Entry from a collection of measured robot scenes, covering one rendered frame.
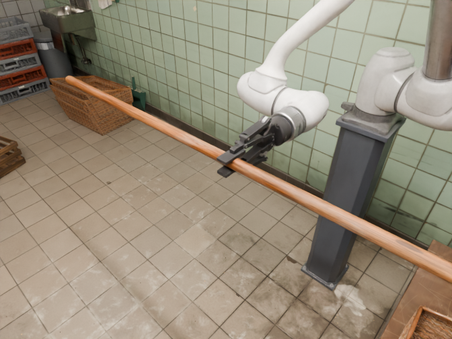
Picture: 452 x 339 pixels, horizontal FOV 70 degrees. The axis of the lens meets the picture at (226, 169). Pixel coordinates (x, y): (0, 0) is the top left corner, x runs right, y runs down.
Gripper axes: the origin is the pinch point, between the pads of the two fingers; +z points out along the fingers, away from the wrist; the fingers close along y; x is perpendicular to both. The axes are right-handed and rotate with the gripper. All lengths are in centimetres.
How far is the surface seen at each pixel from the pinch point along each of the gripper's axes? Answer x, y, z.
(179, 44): 168, 36, -126
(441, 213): -43, 83, -125
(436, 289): -52, 60, -53
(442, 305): -56, 60, -48
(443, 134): -28, 38, -125
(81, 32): 306, 48, -112
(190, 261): 56, 118, -27
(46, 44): 365, 68, -95
